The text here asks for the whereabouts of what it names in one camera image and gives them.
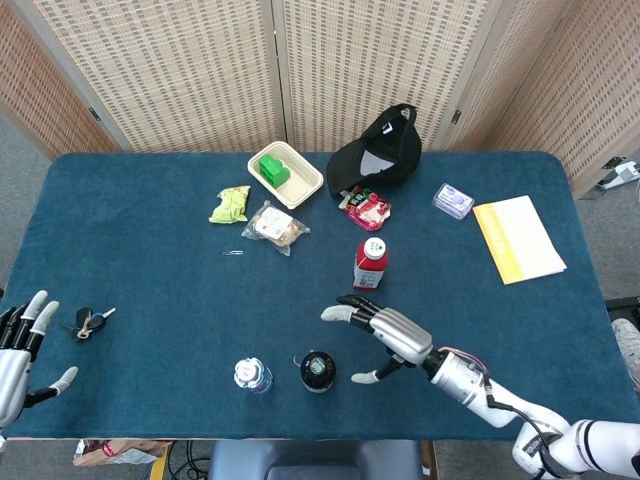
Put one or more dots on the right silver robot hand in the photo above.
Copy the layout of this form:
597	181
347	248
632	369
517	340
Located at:
400	335

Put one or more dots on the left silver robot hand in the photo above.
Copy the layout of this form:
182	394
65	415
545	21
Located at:
12	370

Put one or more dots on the red juice bottle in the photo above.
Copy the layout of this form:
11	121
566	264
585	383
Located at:
370	262

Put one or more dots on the dark brown bottle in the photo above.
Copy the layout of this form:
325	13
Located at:
317	372

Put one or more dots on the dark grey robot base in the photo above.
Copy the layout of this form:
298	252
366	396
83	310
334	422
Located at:
315	460

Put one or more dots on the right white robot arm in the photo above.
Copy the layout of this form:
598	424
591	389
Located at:
465	382

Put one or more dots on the bunch of keys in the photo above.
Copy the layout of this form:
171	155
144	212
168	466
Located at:
87	322

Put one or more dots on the wooden table leg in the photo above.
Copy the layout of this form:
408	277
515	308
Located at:
430	460

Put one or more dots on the red candy packet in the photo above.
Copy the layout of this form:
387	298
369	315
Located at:
367	210

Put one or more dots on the clear purple-label box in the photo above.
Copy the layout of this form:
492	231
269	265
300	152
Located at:
453	201

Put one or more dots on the yellow and white booklet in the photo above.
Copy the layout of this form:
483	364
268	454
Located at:
520	240

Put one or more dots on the clear water bottle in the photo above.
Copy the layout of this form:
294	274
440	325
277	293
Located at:
250	374

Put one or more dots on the clear bread packet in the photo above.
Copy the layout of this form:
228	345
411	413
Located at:
275	227

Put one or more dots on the blue table cloth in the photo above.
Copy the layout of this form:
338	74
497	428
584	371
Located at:
165	300

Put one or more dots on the white food tray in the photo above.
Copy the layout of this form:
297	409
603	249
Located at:
302	187

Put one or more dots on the small paper clip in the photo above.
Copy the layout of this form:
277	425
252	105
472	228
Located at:
233	252

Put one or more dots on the black baseball cap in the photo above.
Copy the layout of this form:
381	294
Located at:
392	145

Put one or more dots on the green plastic block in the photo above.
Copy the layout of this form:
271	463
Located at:
274	170

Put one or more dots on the green snack packet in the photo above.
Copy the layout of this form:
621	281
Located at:
230	206

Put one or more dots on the metal screen hinge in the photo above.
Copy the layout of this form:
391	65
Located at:
94	114
456	117

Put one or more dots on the black flat object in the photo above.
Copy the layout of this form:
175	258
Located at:
625	302

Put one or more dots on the white sneaker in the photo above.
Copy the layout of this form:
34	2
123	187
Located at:
629	350

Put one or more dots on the woven folding screen panel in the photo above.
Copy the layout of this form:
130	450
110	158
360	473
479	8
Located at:
175	75
35	100
565	90
350	60

